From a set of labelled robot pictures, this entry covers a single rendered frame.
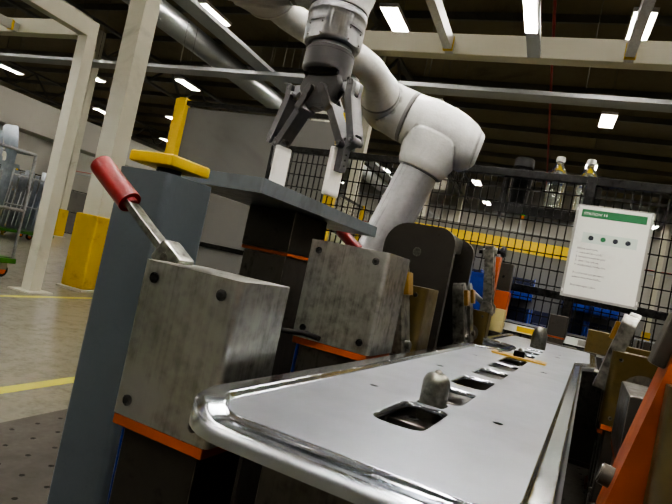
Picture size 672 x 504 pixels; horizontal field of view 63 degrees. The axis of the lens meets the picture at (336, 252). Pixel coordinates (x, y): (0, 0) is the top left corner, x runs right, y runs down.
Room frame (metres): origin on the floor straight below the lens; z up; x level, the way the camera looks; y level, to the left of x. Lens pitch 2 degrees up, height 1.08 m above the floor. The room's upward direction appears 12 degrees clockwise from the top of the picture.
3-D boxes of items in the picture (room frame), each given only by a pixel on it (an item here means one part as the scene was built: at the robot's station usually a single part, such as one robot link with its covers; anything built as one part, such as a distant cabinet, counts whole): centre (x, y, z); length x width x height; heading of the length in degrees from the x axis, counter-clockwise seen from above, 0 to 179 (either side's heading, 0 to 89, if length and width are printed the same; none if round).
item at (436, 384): (0.40, -0.09, 1.00); 0.02 x 0.02 x 0.04
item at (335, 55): (0.82, 0.07, 1.36); 0.08 x 0.07 x 0.09; 50
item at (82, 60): (6.84, 3.64, 1.64); 0.36 x 0.36 x 3.28; 69
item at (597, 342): (1.49, -0.76, 0.88); 0.08 x 0.08 x 0.36; 64
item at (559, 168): (1.92, -0.72, 1.53); 0.07 x 0.07 x 0.20
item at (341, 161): (0.77, 0.01, 1.24); 0.03 x 0.01 x 0.05; 50
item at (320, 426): (0.85, -0.32, 1.00); 1.38 x 0.22 x 0.02; 154
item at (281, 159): (0.86, 0.11, 1.22); 0.03 x 0.01 x 0.07; 140
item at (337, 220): (0.81, 0.08, 1.16); 0.37 x 0.14 x 0.02; 154
